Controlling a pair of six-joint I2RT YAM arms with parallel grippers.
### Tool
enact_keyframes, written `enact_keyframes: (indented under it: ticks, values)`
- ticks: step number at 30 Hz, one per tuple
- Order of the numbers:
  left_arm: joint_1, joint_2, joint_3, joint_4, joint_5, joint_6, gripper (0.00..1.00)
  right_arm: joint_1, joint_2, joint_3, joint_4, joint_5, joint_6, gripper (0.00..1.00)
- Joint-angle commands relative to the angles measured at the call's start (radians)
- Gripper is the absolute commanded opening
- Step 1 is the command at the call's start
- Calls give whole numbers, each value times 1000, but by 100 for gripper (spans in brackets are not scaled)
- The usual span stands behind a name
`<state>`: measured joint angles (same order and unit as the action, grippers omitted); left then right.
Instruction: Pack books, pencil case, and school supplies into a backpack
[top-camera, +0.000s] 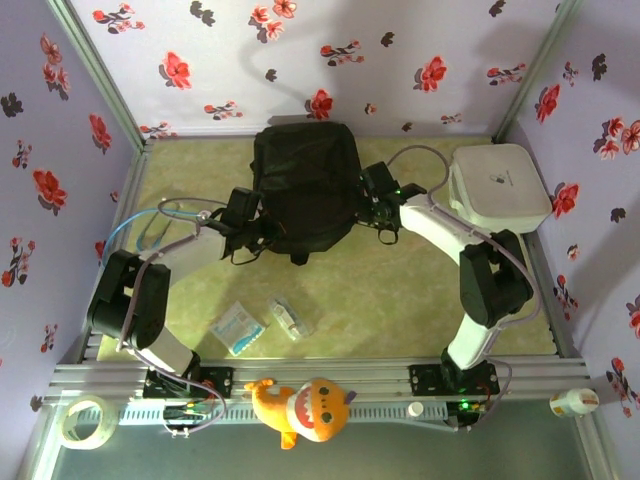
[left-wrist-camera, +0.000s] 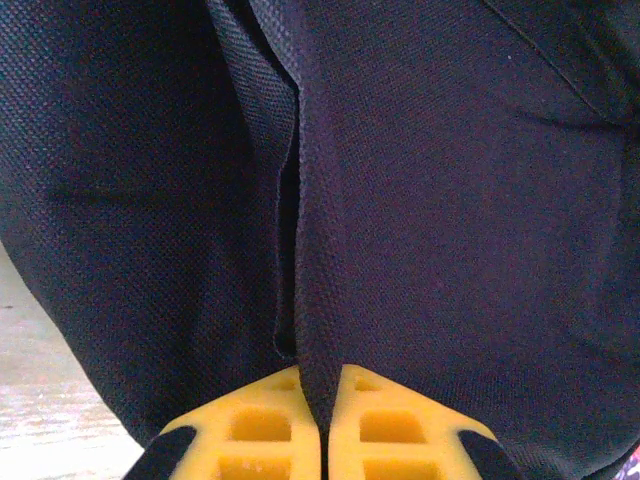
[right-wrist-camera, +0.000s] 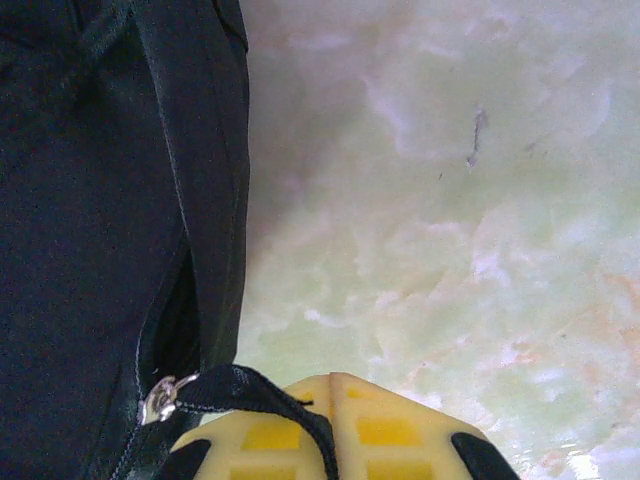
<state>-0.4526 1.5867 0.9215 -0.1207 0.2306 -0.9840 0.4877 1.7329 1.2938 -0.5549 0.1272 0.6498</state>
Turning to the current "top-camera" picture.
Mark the black backpack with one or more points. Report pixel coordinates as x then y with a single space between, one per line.
305 190

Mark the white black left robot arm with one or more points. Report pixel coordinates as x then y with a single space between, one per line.
140 300

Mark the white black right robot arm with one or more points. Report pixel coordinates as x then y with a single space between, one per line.
495 280

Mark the white medicine case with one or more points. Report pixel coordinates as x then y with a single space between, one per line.
500 190

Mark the blue white wipes packet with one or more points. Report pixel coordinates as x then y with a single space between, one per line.
237 327

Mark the clear plastic packet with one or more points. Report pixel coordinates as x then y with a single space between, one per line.
287 317

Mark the orange shark plush toy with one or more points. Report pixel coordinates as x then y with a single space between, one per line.
310 410

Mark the small white bottle cap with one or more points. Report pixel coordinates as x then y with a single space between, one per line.
414 410

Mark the clear tape roll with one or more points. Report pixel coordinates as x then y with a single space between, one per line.
70 432

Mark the white bottle orange label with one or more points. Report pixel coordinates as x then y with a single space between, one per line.
575 402

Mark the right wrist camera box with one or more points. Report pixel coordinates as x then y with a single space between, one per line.
377 177

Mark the aluminium enclosure frame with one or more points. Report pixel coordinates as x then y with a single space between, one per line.
350 372

